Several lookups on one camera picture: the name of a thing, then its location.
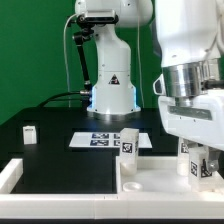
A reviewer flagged grey camera cable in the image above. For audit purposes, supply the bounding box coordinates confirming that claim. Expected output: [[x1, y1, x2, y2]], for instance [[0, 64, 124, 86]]
[[63, 13, 78, 109]]

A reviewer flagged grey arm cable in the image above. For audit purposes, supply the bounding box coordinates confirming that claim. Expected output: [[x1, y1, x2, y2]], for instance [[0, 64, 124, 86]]
[[136, 19, 146, 108]]

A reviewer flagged black base cable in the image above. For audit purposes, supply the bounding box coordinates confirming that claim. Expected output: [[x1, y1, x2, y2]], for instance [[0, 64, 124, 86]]
[[37, 89, 92, 108]]

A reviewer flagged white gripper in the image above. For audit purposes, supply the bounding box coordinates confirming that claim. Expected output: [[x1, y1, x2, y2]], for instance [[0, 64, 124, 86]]
[[153, 75, 224, 173]]

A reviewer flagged white U-shaped obstacle fence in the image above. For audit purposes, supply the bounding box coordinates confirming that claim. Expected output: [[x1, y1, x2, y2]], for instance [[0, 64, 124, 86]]
[[0, 159, 224, 219]]

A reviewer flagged white tag base sheet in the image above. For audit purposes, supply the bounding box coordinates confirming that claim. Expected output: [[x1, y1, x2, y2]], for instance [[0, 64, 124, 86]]
[[68, 132, 153, 149]]

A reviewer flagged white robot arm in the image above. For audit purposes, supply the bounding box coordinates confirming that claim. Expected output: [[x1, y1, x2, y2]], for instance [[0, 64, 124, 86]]
[[75, 0, 224, 173]]

